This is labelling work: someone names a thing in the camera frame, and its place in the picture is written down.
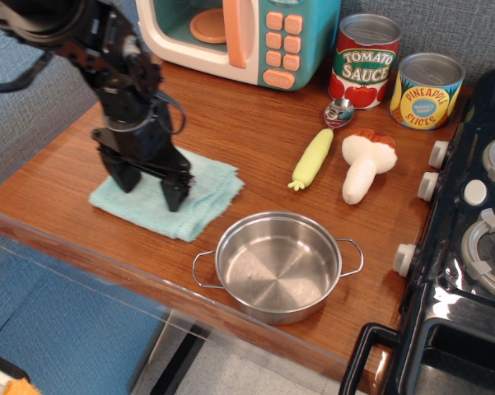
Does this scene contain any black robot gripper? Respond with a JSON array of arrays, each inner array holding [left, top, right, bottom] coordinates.
[[91, 105, 191, 212]]

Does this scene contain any light blue cloth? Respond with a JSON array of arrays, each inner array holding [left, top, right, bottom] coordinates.
[[88, 146, 246, 243]]

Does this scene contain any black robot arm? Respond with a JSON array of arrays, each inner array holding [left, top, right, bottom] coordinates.
[[0, 1, 193, 212]]

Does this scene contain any stainless steel pot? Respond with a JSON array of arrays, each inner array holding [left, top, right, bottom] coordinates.
[[210, 211, 365, 325]]

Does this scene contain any orange plate in microwave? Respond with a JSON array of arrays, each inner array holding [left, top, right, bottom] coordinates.
[[189, 8, 226, 44]]

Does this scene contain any toy microwave teal and cream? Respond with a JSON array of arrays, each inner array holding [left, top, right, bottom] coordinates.
[[137, 0, 340, 91]]

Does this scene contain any plush mushroom toy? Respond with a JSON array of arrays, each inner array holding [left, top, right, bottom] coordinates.
[[342, 128, 398, 205]]

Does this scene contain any tomato sauce can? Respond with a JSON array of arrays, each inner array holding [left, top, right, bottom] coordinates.
[[329, 13, 402, 109]]

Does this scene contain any white stove knob middle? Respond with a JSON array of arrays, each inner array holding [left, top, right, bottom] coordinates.
[[418, 172, 439, 202]]

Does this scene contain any white stove knob upper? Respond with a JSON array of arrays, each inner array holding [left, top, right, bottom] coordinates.
[[428, 140, 449, 170]]

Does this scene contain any pineapple slices can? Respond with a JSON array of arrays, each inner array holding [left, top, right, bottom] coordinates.
[[390, 53, 465, 131]]

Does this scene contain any black toy stove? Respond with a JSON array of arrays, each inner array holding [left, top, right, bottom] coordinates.
[[339, 69, 495, 394]]

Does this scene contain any black braided cable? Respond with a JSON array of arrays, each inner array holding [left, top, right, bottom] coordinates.
[[0, 51, 54, 94]]

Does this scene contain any spoon with green handle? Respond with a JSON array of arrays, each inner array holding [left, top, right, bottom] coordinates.
[[287, 99, 355, 191]]

